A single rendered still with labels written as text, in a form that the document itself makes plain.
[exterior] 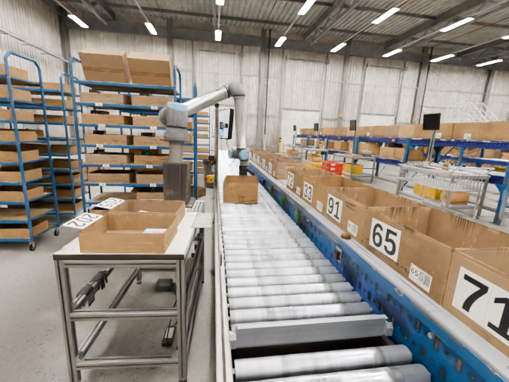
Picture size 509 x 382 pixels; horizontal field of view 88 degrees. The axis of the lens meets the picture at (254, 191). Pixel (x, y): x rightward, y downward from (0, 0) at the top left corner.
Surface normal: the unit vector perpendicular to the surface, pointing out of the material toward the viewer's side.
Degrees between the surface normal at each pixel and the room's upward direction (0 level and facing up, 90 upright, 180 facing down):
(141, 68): 123
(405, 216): 90
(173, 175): 90
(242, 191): 90
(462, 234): 89
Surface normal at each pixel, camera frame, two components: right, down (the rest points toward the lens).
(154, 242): 0.08, 0.23
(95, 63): 0.11, 0.65
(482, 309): -0.99, -0.01
